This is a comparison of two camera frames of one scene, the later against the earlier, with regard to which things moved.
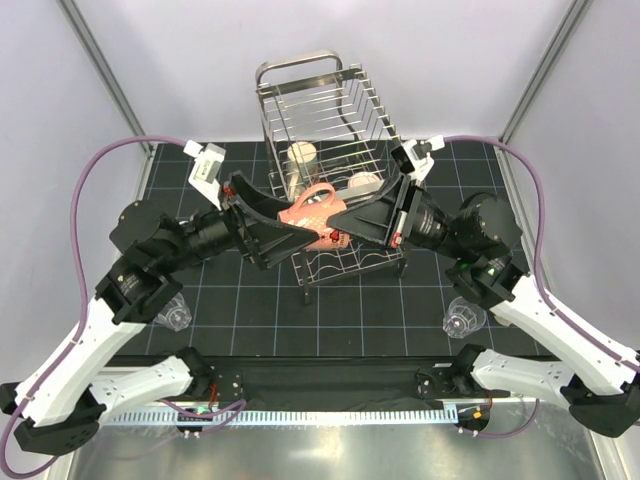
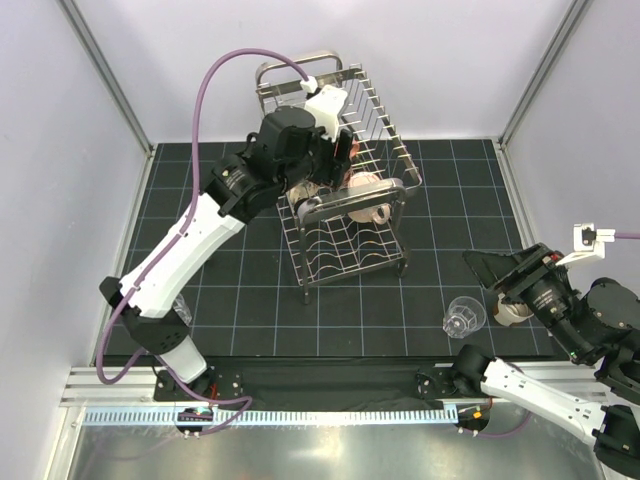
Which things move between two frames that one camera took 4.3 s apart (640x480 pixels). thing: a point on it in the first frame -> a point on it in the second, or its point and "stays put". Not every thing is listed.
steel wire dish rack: [322, 124] stays put
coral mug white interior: [312, 211] -> [351, 146]
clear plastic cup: [176, 314] stays put
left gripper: [261, 240] -> [333, 171]
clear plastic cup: [463, 318] stays put
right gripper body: [425, 226] -> [548, 299]
